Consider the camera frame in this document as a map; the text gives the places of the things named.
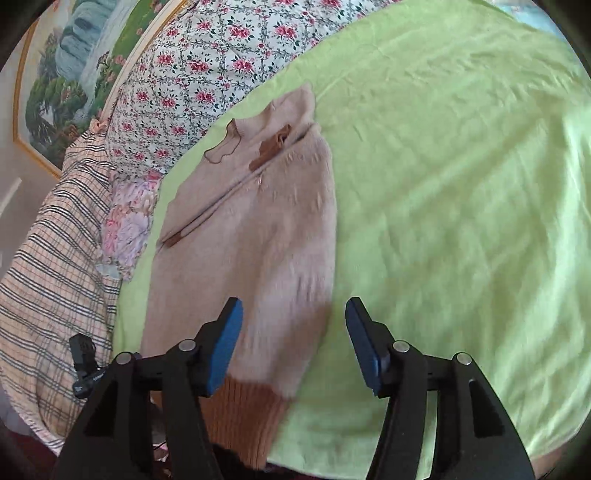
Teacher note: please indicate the beige knit sweater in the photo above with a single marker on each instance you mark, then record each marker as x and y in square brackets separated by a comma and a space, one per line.
[258, 221]

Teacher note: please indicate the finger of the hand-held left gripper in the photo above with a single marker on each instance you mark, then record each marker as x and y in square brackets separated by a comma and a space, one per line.
[85, 374]

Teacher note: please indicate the green bed sheet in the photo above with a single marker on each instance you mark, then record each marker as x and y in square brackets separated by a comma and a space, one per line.
[438, 184]

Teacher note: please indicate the framed landscape painting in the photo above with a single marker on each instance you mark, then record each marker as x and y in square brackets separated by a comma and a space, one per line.
[60, 69]

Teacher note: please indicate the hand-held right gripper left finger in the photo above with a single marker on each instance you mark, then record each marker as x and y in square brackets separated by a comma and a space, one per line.
[228, 341]

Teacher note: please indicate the floral quilt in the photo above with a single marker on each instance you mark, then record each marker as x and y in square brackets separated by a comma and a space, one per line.
[207, 60]

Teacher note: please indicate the pastel floral pillow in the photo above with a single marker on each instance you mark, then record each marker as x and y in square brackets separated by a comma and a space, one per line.
[129, 221]

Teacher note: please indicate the plaid blanket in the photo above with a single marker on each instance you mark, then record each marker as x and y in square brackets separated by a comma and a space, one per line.
[51, 277]

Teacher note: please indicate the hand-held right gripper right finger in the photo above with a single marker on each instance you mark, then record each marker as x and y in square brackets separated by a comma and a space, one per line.
[364, 346]

